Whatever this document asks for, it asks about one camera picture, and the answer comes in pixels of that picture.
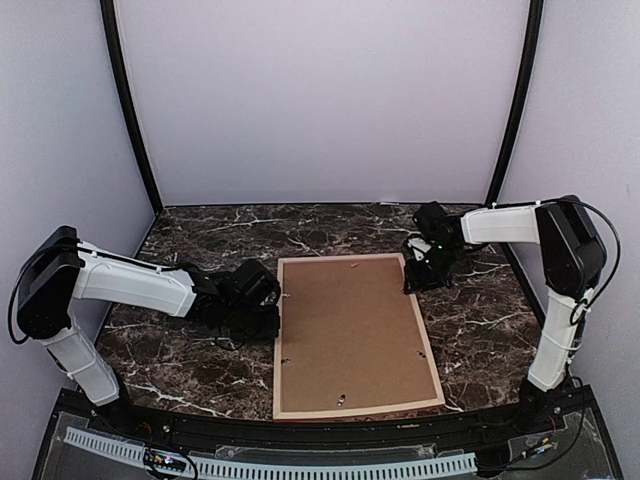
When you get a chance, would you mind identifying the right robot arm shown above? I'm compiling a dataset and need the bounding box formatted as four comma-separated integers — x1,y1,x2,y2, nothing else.
404,195,620,434

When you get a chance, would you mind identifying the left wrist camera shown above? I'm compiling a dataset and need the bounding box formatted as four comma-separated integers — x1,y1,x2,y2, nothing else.
261,289,281,306

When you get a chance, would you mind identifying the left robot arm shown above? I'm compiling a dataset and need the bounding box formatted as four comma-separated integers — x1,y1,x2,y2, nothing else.
7,225,281,436

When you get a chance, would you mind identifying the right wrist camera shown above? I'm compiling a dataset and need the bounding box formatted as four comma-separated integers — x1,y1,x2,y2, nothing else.
404,234,432,262

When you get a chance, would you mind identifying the black front rail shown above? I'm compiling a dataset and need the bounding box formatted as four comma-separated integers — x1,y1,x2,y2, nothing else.
54,389,566,452

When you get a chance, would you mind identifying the white slotted cable duct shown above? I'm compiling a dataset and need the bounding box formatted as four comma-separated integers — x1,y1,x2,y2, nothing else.
63,427,477,479

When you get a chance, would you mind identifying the right black corner post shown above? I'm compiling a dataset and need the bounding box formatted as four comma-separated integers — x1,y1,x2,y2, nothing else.
484,0,544,205

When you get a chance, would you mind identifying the brown cardboard backing board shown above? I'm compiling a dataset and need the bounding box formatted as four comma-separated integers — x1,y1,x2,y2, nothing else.
279,258,439,412

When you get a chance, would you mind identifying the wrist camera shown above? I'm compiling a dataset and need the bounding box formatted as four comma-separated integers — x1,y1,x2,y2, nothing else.
261,289,281,306
404,234,432,262

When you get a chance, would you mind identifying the left black corner post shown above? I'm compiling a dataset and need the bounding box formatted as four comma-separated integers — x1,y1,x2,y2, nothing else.
99,0,164,216

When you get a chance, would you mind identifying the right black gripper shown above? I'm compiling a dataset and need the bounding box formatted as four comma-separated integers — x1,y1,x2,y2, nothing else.
404,243,463,294

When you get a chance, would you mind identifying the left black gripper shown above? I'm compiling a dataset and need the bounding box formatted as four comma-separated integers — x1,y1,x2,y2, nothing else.
224,303,280,343

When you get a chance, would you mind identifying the black corner post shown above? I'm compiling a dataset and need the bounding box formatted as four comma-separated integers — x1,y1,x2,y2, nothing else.
484,0,544,205
99,0,164,216

